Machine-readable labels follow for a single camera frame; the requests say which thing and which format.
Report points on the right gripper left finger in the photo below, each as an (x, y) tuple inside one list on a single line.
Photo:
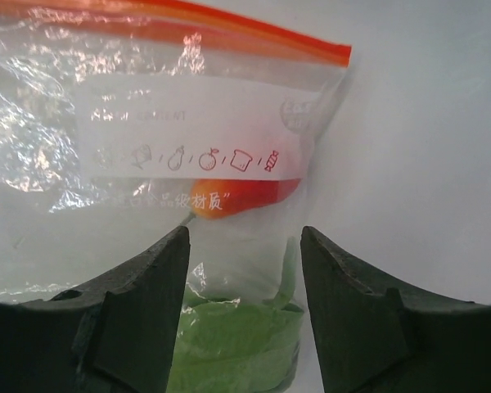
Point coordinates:
[(113, 333)]

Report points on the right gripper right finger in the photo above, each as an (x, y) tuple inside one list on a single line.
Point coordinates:
[(376, 333)]

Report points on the green fake leaf vegetable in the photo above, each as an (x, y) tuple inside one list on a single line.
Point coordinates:
[(233, 345)]

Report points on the red yellow fake pear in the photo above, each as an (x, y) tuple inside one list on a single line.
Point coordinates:
[(221, 198)]

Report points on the clear zip top bag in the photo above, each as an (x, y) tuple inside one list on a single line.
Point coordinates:
[(111, 110)]

